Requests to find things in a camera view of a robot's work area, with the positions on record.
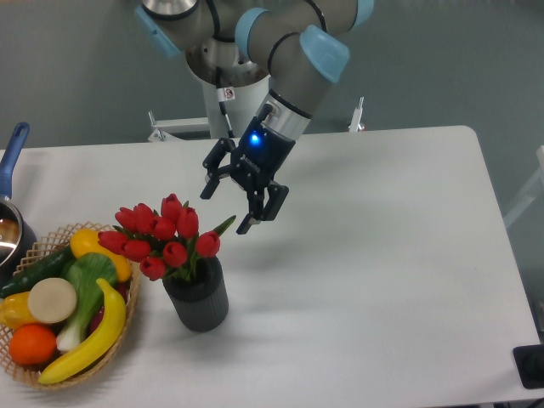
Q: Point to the orange plastic orange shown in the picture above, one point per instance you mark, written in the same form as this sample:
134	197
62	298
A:
32	345

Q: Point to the red fruit toy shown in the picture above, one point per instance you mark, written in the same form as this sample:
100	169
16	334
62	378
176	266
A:
122	289

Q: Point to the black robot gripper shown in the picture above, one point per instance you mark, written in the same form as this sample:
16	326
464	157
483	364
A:
256	159

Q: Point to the red tulip bouquet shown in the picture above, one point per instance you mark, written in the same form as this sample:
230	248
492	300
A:
166	244

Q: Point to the yellow plastic banana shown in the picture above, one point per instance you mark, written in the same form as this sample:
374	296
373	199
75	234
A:
96	345

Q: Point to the green cucumber toy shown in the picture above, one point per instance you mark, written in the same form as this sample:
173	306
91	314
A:
50	266

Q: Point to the white frame at right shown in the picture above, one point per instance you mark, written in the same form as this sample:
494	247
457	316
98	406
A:
527	194

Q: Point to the dark grey ribbed vase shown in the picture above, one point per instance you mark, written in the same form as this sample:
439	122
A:
201	306

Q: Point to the yellow squash toy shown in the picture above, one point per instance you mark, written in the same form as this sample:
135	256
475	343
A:
85	241

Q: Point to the yellow bell pepper toy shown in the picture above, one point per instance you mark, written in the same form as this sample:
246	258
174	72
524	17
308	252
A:
15	312

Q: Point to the dark pot blue handle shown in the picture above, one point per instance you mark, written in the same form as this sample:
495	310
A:
17	237

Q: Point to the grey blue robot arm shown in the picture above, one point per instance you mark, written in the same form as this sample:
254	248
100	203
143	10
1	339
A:
263	74

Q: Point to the green bok choy toy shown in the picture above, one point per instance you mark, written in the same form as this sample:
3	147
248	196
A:
82	274

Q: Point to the black device table corner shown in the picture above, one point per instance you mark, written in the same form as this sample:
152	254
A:
529	363

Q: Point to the beige round radish slice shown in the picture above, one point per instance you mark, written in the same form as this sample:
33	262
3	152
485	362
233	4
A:
52	300

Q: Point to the woven wicker basket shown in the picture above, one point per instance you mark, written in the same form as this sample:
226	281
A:
48	244

